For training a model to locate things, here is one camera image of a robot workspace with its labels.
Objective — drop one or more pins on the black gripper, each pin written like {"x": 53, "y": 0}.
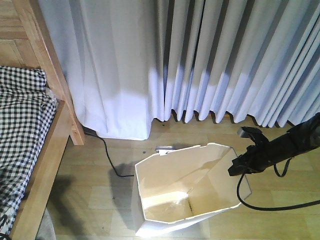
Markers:
{"x": 255, "y": 160}

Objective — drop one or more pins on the white plastic trash bin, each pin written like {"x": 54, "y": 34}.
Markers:
{"x": 179, "y": 188}

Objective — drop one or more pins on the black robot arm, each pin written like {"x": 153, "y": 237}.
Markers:
{"x": 299, "y": 139}

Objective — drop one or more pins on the white floor power strip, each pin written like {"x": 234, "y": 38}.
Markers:
{"x": 164, "y": 149}

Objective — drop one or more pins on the white curtain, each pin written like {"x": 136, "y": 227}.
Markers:
{"x": 128, "y": 62}

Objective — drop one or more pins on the round grey rug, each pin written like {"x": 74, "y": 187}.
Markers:
{"x": 46, "y": 229}

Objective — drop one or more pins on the black white checkered bedding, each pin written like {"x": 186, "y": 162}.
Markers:
{"x": 26, "y": 113}

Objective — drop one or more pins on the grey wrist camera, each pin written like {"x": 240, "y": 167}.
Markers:
{"x": 248, "y": 132}

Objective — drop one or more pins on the wooden bed frame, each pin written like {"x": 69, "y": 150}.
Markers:
{"x": 25, "y": 42}

